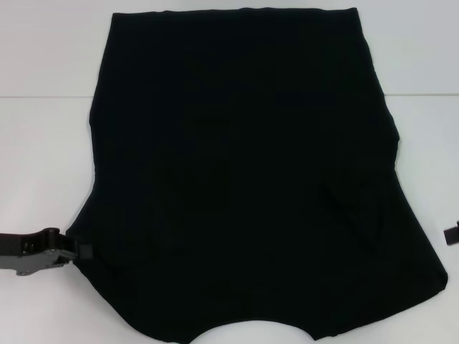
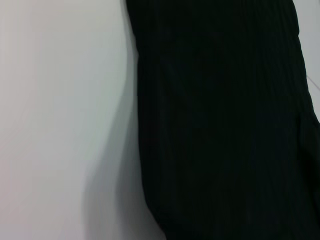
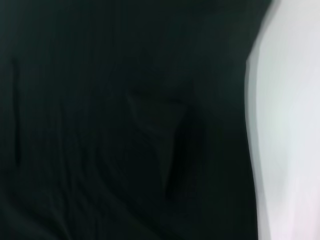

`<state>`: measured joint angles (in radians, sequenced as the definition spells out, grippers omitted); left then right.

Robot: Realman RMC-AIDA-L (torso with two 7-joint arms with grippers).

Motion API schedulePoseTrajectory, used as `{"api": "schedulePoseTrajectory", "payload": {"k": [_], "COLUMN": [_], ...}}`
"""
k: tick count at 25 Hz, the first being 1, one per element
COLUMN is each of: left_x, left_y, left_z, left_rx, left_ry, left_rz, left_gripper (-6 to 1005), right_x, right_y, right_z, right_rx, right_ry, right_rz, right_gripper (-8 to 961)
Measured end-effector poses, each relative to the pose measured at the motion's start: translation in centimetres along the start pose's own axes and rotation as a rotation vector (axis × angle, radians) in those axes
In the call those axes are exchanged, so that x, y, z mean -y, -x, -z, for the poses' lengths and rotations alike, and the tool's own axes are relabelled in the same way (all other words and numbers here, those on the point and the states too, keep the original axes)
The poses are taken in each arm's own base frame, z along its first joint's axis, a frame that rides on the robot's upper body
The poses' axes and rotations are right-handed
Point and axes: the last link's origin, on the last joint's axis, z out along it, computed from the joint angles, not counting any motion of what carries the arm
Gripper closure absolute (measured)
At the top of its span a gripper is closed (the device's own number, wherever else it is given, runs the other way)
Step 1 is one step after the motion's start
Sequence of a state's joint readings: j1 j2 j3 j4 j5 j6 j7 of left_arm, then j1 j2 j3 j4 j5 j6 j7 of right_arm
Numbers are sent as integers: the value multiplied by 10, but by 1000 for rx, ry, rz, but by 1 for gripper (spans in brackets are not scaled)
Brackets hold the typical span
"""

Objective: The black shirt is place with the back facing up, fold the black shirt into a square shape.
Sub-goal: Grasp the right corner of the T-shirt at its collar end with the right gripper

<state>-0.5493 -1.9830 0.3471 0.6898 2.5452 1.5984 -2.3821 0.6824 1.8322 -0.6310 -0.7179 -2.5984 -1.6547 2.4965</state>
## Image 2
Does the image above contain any black t-shirt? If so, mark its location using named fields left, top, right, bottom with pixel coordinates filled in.
left=124, top=0, right=320, bottom=240

